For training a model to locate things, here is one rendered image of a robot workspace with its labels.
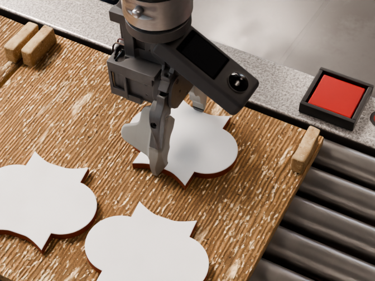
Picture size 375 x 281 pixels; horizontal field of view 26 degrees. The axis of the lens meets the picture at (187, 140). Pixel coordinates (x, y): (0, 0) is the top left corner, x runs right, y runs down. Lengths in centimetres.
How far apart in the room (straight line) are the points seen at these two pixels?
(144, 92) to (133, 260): 19
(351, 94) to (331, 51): 141
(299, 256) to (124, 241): 20
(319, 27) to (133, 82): 169
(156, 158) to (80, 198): 10
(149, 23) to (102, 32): 36
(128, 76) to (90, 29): 29
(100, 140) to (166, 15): 25
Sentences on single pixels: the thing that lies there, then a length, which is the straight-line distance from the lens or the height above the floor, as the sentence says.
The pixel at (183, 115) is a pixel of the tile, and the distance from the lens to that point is 103.
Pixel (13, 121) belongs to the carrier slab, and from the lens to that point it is 106.
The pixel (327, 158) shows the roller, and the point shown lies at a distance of 104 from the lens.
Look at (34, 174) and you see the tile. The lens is 98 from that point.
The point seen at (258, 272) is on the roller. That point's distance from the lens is 93.
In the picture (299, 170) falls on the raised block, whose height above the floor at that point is 94.
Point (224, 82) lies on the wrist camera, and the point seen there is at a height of 109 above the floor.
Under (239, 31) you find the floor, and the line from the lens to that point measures 253.
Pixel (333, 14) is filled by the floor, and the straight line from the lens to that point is 262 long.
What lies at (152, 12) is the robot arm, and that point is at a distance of 82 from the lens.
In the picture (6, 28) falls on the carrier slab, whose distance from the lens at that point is 118.
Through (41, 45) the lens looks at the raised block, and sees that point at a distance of 112.
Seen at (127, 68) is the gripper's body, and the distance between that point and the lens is 90.
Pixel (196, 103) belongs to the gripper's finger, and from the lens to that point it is 102.
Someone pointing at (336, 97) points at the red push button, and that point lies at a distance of 109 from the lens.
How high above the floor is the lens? 172
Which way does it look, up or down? 50 degrees down
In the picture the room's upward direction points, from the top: straight up
